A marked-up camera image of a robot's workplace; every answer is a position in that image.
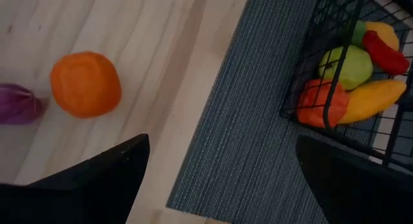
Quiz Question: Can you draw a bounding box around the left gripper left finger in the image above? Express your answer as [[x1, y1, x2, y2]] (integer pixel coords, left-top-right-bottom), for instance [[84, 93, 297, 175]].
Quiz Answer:
[[0, 133, 151, 224]]

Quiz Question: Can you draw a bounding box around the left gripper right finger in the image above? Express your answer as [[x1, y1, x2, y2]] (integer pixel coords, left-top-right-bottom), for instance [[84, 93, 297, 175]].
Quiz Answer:
[[296, 135, 413, 224]]

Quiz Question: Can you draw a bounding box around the small orange pumpkin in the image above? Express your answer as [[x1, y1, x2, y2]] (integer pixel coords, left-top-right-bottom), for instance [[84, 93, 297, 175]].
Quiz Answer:
[[296, 78, 350, 128]]

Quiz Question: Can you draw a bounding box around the round orange fruit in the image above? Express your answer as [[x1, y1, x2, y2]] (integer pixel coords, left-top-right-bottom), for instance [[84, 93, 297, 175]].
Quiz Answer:
[[50, 51, 123, 119]]

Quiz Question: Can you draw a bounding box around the green apple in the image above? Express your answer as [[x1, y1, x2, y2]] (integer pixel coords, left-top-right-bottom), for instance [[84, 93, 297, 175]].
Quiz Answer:
[[318, 45, 374, 91]]

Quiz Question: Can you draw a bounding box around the red chili pepper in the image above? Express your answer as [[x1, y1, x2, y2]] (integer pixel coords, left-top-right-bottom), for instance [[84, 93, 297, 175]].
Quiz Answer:
[[361, 30, 410, 77]]

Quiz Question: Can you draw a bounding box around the green cucumber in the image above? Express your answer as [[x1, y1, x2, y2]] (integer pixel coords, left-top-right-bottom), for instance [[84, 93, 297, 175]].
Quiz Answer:
[[350, 20, 367, 47]]

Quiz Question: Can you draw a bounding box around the yellow lemon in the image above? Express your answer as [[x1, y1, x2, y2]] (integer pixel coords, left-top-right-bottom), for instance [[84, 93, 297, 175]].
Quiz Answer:
[[364, 21, 401, 52]]

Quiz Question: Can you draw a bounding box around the grey woven placemat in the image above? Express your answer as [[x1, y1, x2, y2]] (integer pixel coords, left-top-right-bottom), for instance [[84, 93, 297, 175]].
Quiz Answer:
[[166, 0, 413, 224]]

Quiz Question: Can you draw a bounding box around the black wire basket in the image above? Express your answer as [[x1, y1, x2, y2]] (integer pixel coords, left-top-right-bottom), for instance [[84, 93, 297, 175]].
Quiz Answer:
[[279, 0, 413, 173]]

